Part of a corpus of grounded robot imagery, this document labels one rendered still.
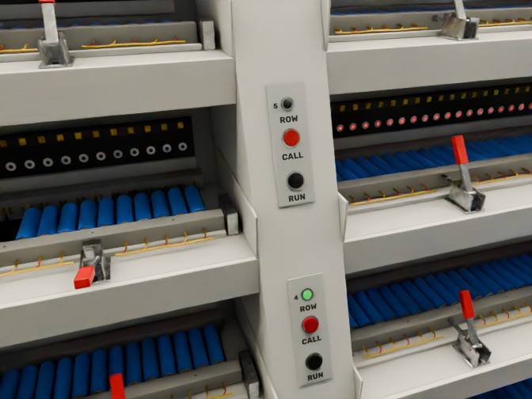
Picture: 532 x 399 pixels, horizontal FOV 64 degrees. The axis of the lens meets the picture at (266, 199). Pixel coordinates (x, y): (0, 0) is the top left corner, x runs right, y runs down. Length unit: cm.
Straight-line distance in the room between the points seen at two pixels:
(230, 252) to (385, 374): 26
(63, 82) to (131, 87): 6
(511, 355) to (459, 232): 19
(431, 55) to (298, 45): 16
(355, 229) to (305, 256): 7
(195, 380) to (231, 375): 4
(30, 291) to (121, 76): 22
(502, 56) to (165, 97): 39
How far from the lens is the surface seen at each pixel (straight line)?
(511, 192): 65
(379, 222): 52
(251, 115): 43
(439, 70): 54
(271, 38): 45
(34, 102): 44
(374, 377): 59
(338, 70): 47
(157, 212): 50
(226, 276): 45
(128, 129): 57
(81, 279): 38
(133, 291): 44
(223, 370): 56
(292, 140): 43
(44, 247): 48
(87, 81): 43
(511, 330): 72
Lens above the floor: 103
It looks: 9 degrees down
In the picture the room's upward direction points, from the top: 7 degrees counter-clockwise
